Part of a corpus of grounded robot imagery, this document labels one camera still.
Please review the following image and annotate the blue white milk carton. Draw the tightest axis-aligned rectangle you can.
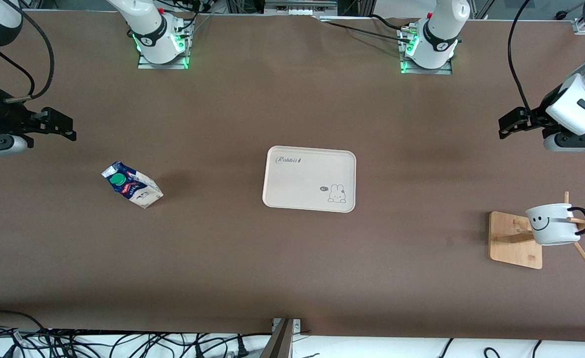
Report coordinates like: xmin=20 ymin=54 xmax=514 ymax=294
xmin=101 ymin=161 xmax=164 ymax=209

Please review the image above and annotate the white smiley face cup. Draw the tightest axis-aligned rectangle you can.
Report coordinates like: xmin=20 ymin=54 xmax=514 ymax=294
xmin=525 ymin=203 xmax=585 ymax=246

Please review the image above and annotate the cream rabbit print tray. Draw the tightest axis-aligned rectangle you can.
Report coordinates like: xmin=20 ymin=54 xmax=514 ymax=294
xmin=262 ymin=145 xmax=357 ymax=214

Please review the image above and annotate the wooden mug tree stand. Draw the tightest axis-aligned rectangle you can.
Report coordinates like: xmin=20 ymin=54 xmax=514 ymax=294
xmin=489 ymin=191 xmax=585 ymax=270

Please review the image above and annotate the grey metal power strip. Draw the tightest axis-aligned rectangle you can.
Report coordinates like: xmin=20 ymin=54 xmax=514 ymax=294
xmin=264 ymin=0 xmax=338 ymax=15

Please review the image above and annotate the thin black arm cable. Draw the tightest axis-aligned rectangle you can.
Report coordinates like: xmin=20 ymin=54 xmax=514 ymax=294
xmin=0 ymin=46 xmax=37 ymax=97

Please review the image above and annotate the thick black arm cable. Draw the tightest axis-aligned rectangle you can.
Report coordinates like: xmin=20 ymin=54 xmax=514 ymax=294
xmin=4 ymin=10 xmax=55 ymax=103

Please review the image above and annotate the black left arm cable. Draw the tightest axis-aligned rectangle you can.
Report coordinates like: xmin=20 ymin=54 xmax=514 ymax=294
xmin=507 ymin=0 xmax=534 ymax=114

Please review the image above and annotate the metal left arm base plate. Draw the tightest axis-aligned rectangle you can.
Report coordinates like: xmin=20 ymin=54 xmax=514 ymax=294
xmin=400 ymin=55 xmax=453 ymax=75

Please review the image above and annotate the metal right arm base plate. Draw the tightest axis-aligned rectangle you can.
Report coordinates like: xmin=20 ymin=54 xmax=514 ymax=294
xmin=137 ymin=50 xmax=189 ymax=70

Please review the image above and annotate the black base cable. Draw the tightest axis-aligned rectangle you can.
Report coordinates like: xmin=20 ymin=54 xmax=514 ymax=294
xmin=320 ymin=20 xmax=407 ymax=43
xmin=369 ymin=14 xmax=412 ymax=30

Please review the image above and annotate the black looping floor cable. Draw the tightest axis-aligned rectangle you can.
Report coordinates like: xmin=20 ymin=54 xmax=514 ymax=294
xmin=0 ymin=310 xmax=49 ymax=358

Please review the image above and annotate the small metal bracket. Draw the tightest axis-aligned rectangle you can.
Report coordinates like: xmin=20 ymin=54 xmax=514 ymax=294
xmin=271 ymin=318 xmax=302 ymax=333

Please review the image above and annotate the aluminium frame bar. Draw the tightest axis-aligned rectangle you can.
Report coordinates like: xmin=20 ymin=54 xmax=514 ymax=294
xmin=260 ymin=318 xmax=295 ymax=358

